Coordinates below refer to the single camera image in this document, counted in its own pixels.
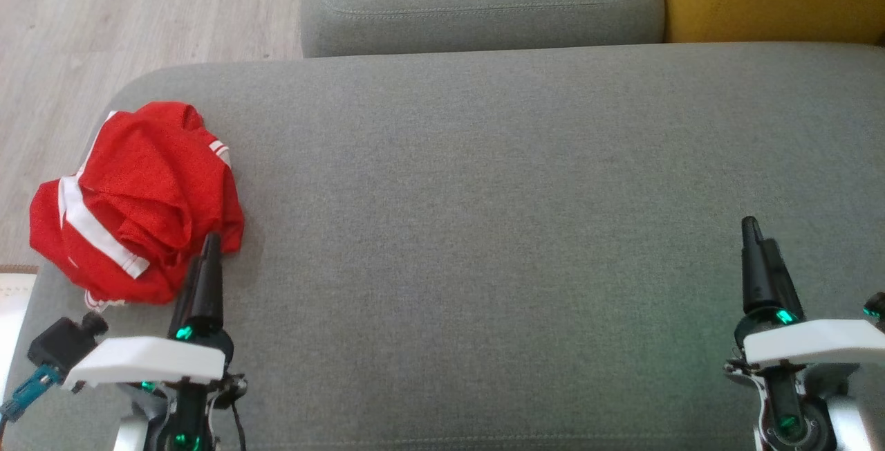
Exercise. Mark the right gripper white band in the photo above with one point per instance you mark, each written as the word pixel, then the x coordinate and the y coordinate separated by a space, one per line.
pixel 809 344

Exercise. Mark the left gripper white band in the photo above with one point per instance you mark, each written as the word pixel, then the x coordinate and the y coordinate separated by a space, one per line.
pixel 145 362

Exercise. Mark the red jersey white sleeves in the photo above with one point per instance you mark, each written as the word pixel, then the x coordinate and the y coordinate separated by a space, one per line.
pixel 166 174

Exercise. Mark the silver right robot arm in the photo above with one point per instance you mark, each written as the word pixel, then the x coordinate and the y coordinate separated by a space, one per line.
pixel 849 427

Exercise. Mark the white rug brown edge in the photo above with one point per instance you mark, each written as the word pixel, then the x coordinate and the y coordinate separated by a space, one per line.
pixel 14 313

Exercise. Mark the grey fabric sofa seat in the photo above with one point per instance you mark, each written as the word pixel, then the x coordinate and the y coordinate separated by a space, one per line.
pixel 484 243

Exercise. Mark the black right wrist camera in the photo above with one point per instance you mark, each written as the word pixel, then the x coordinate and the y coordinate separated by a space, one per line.
pixel 875 306

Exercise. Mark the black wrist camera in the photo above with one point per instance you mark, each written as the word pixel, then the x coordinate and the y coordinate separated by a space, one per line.
pixel 62 344
pixel 875 306

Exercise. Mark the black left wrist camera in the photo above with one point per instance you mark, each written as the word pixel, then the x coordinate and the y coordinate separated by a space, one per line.
pixel 62 344

